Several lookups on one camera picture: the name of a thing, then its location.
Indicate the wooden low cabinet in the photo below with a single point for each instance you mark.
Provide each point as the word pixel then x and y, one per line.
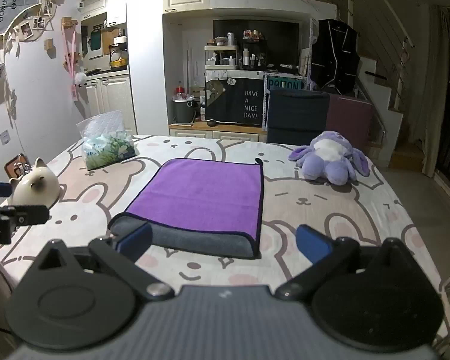
pixel 217 132

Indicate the brown framed holder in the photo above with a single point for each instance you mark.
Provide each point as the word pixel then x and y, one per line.
pixel 17 165

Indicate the purple plush toy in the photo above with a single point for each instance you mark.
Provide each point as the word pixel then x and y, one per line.
pixel 332 159

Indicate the white kitchen cabinet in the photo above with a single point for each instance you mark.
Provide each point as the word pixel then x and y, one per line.
pixel 110 99

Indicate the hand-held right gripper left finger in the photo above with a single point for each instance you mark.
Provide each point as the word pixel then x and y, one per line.
pixel 134 238

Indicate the teal sign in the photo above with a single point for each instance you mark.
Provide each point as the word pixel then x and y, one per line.
pixel 284 84

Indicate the staircase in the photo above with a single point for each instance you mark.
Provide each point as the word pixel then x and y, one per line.
pixel 382 93

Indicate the wooden cutting board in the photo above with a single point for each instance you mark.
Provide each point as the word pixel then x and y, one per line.
pixel 108 43

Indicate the floral tissue pack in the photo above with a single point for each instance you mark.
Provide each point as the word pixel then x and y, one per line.
pixel 107 146

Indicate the black printed cloth cover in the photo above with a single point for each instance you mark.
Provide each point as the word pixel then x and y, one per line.
pixel 236 101

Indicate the dark blue chair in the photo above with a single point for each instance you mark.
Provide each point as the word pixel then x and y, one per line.
pixel 298 114

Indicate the black vest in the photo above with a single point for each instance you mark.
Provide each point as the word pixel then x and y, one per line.
pixel 333 56

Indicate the pink hanging ribbon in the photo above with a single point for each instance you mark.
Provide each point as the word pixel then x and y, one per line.
pixel 72 52

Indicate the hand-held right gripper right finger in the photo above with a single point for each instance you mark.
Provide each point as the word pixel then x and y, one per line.
pixel 313 242

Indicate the grey trash bin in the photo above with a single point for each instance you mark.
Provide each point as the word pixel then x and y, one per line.
pixel 183 110

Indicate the mauve chair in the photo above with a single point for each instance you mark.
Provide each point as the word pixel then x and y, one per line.
pixel 350 120

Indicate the white ceramic cat figure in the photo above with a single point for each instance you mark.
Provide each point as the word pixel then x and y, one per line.
pixel 35 189

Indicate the beige curtain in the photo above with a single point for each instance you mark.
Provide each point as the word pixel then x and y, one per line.
pixel 429 93

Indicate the purple towel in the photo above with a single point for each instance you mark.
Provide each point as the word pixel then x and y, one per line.
pixel 202 198

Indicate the white storage rack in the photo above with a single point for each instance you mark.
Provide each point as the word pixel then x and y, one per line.
pixel 221 58

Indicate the yellow pot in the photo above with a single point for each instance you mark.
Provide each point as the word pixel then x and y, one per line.
pixel 119 63

